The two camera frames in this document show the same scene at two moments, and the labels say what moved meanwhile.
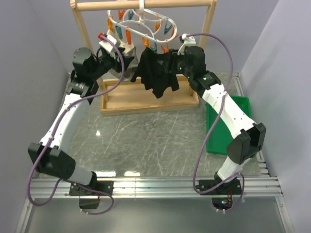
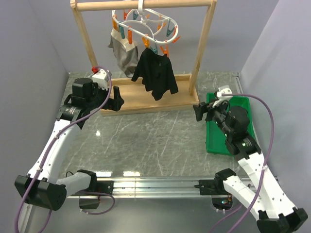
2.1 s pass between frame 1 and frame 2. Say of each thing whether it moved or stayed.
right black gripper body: moved
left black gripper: moved
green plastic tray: stayed
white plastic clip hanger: moved
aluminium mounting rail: stayed
